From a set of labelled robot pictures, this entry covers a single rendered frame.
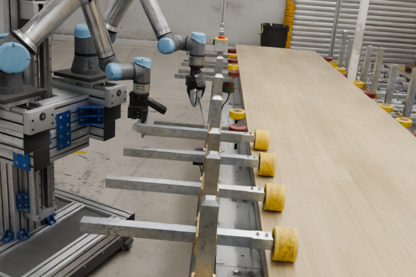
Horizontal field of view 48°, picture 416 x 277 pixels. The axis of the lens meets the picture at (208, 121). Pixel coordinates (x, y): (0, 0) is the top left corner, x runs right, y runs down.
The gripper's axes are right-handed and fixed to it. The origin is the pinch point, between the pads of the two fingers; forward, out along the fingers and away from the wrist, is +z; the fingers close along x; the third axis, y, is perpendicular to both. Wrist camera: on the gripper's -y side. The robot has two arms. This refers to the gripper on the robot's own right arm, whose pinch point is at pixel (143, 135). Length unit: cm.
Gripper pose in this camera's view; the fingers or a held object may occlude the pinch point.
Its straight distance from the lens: 214.3
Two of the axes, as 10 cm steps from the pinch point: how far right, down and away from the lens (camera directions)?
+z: -0.8, 9.5, 3.0
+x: -0.3, 3.0, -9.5
